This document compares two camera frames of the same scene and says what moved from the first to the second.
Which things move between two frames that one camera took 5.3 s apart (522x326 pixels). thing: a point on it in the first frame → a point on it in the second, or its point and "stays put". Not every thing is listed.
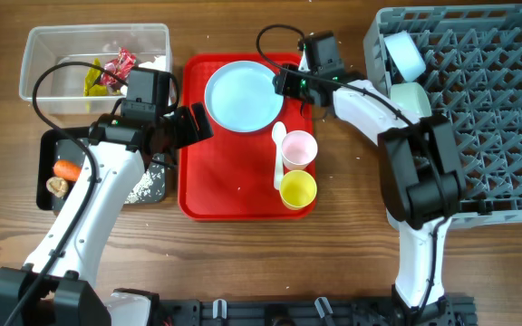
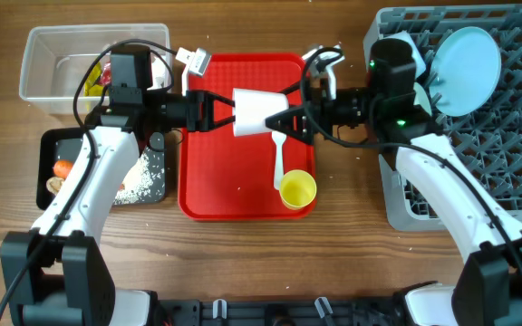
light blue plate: [239, 97] → [465, 71]
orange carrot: [68, 170] stays put
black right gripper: [285, 85] → [320, 103]
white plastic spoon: [278, 135] stays put
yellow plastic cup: [297, 189] stays put
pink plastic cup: [298, 148] → [252, 108]
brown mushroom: [57, 186] stays put
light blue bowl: [405, 55] stays put
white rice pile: [141, 188] stays put
